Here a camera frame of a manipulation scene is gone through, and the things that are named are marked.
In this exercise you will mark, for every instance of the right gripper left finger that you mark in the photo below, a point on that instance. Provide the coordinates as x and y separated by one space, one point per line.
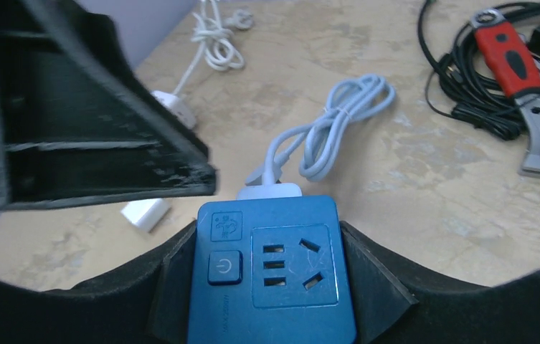
145 300

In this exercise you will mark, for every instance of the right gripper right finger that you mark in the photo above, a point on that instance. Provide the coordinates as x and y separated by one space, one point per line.
397 300

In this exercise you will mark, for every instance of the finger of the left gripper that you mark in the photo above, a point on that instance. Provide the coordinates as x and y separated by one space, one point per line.
77 128

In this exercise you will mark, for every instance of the white charger plug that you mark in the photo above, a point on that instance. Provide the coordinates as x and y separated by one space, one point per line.
145 214

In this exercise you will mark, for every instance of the dark blue cube socket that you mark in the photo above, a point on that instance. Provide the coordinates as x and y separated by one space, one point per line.
270 271

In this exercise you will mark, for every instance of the white plug adapter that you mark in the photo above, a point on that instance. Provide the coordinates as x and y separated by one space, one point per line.
177 107

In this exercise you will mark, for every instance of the blue power strip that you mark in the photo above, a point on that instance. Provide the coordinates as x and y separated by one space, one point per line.
270 191

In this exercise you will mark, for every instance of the red adjustable wrench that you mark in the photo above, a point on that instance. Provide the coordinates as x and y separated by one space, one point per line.
517 73

